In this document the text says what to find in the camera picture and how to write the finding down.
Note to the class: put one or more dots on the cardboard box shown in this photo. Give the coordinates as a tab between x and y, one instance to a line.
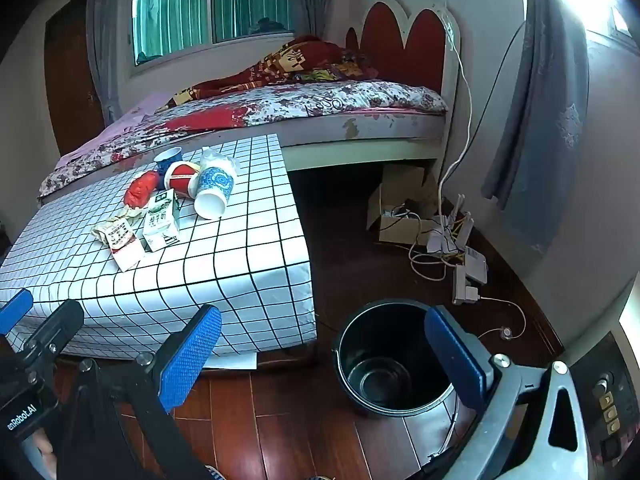
395	227

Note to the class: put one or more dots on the window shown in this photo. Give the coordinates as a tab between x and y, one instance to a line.
240	5

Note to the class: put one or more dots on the blue-grey patterned curtain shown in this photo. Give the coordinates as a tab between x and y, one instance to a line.
545	110

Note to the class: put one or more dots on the green and white milk carton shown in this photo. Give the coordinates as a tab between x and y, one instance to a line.
159	223

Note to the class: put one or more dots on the white power strip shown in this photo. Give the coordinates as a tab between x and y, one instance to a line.
470	272

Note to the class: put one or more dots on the floral bed sheet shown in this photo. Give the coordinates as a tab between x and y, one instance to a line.
320	97

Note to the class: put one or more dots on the crumpled paper wrapper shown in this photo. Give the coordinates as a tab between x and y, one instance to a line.
106	228

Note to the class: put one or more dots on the blue patterned paper cup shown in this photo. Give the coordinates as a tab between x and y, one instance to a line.
216	186

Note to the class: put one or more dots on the table with checked cloth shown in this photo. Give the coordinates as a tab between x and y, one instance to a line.
240	270

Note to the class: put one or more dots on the black panel with buttons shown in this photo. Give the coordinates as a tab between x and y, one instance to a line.
607	400

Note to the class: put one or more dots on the red printed blanket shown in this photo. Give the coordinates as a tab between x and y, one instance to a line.
300	57

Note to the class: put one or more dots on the black trash bin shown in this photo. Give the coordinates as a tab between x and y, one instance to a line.
385	380

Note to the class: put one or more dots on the clear plastic bag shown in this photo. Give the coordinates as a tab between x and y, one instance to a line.
215	157

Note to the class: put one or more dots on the person's left hand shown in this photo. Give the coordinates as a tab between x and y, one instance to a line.
42	457

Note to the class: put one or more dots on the pink bed sheet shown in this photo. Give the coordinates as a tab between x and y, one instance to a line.
140	110

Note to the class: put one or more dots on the red crumpled packet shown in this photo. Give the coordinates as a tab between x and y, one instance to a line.
142	187

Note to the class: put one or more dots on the red and white paper cup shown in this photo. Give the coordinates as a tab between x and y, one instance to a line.
180	178

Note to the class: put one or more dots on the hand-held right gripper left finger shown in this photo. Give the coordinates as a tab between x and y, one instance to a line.
192	355

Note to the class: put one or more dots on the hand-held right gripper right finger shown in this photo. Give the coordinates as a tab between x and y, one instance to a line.
452	357

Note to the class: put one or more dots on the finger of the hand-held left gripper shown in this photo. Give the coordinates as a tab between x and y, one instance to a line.
57	327
15	310

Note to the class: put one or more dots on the brown wooden door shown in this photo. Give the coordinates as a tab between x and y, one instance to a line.
70	80

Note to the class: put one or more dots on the blue paper bowl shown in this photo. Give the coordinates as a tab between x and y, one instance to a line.
167	162

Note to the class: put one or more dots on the white and red small box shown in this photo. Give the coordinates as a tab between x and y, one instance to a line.
125	251

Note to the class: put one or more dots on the bed with red headboard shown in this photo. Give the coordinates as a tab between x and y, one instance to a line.
350	132

